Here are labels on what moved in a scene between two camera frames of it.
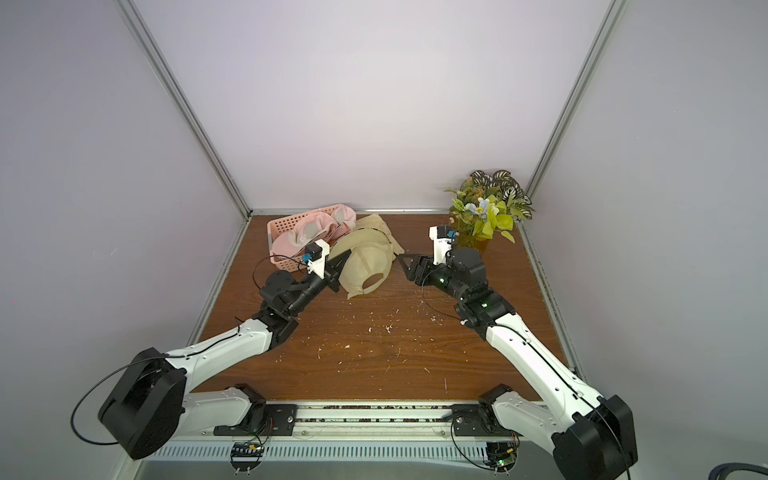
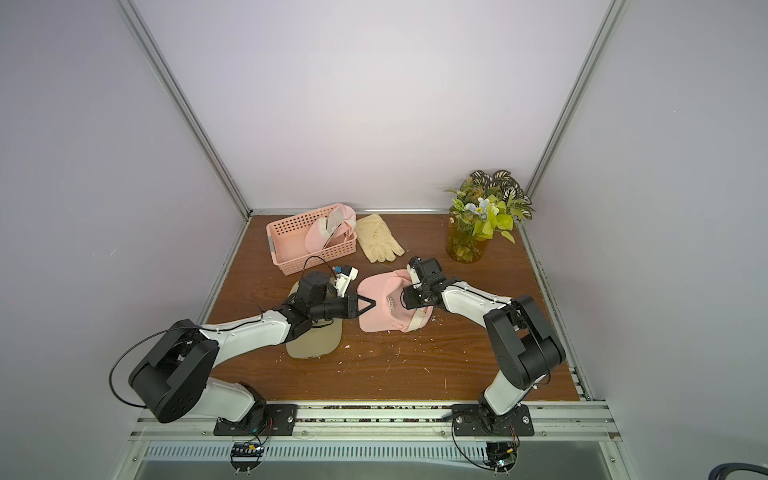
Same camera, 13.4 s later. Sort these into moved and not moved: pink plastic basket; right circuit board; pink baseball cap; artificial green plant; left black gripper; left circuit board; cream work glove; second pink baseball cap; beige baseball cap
Moved: pink baseball cap; left black gripper; beige baseball cap
Not moved: right circuit board; artificial green plant; cream work glove; second pink baseball cap; left circuit board; pink plastic basket
